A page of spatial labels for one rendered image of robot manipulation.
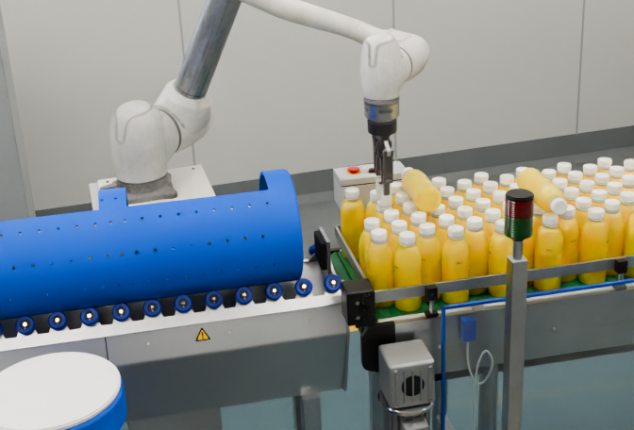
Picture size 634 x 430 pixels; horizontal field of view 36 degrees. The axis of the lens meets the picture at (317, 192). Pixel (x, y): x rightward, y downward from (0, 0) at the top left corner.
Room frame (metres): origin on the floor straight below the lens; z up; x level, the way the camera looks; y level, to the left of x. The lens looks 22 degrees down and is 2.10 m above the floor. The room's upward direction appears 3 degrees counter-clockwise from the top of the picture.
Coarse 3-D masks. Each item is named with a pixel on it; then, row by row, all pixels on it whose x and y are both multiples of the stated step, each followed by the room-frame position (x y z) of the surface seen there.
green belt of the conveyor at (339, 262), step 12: (336, 264) 2.42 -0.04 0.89; (348, 264) 2.40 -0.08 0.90; (348, 276) 2.33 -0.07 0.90; (612, 276) 2.26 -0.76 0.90; (624, 276) 2.26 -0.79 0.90; (528, 288) 2.22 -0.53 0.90; (564, 288) 2.21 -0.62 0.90; (468, 300) 2.17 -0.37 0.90; (384, 312) 2.13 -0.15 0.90; (396, 312) 2.12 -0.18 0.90; (408, 312) 2.12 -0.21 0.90; (420, 312) 2.12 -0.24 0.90
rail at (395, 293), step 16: (624, 256) 2.21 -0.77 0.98; (528, 272) 2.16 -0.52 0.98; (544, 272) 2.17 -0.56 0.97; (560, 272) 2.18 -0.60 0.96; (576, 272) 2.18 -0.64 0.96; (592, 272) 2.19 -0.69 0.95; (400, 288) 2.10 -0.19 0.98; (416, 288) 2.11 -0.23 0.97; (448, 288) 2.12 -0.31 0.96; (464, 288) 2.13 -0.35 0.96
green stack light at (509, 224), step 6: (504, 222) 2.00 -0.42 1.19; (510, 222) 1.97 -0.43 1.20; (516, 222) 1.96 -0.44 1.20; (522, 222) 1.96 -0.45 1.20; (528, 222) 1.97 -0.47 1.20; (504, 228) 1.99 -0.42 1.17; (510, 228) 1.97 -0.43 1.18; (516, 228) 1.96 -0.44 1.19; (522, 228) 1.96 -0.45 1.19; (528, 228) 1.97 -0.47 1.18; (504, 234) 1.99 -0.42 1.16; (510, 234) 1.97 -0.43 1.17; (516, 234) 1.96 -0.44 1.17; (522, 234) 1.96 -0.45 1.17; (528, 234) 1.97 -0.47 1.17
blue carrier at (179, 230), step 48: (288, 192) 2.18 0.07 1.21; (0, 240) 2.03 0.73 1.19; (48, 240) 2.04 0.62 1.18; (96, 240) 2.06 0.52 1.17; (144, 240) 2.07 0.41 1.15; (192, 240) 2.08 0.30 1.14; (240, 240) 2.10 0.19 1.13; (288, 240) 2.12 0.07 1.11; (0, 288) 2.00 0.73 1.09; (48, 288) 2.02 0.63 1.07; (96, 288) 2.04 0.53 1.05; (144, 288) 2.07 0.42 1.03; (192, 288) 2.10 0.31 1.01
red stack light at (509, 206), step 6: (510, 204) 1.97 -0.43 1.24; (516, 204) 1.96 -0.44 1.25; (522, 204) 1.96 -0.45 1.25; (528, 204) 1.96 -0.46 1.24; (510, 210) 1.97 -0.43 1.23; (516, 210) 1.96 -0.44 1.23; (522, 210) 1.96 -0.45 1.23; (528, 210) 1.97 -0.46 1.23; (510, 216) 1.97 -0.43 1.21; (516, 216) 1.96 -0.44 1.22; (522, 216) 1.96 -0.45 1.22; (528, 216) 1.97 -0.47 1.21
